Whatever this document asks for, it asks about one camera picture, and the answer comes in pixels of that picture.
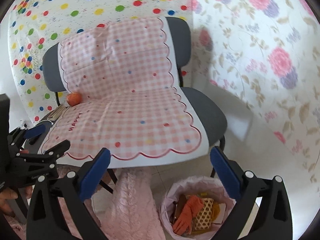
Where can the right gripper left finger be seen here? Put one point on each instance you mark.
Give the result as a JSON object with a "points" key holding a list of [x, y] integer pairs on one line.
{"points": [[91, 173]]}

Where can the pink gingham chair cover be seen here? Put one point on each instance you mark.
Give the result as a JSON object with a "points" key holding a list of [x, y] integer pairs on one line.
{"points": [[125, 92]]}

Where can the woven bamboo ball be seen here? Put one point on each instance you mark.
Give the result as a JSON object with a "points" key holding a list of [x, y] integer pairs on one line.
{"points": [[203, 220]]}

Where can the balloon birthday backdrop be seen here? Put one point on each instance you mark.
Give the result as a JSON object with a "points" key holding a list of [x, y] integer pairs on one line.
{"points": [[36, 25]]}

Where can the pink fuzzy trouser leg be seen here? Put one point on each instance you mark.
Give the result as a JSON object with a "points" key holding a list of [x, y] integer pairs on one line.
{"points": [[131, 212]]}

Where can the yellow snack packet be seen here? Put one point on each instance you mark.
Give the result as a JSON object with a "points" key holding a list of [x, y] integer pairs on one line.
{"points": [[179, 206]]}

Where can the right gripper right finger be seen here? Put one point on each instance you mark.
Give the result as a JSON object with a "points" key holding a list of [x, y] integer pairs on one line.
{"points": [[228, 171]]}

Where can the left hand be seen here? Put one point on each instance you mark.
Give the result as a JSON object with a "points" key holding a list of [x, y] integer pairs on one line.
{"points": [[7, 194]]}

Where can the grey office chair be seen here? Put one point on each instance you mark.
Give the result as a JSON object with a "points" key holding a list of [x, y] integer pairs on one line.
{"points": [[200, 109]]}

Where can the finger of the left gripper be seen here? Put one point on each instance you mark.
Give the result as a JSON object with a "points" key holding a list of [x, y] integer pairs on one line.
{"points": [[18, 136], [51, 155]]}

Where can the orange knit glove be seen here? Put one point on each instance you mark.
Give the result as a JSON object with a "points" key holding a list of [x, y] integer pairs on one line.
{"points": [[184, 223]]}

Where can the white cardboard card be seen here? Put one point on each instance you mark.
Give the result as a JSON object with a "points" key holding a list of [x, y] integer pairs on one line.
{"points": [[220, 218]]}

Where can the floral wall cloth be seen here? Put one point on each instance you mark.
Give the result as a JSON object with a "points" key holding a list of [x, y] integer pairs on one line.
{"points": [[265, 53]]}

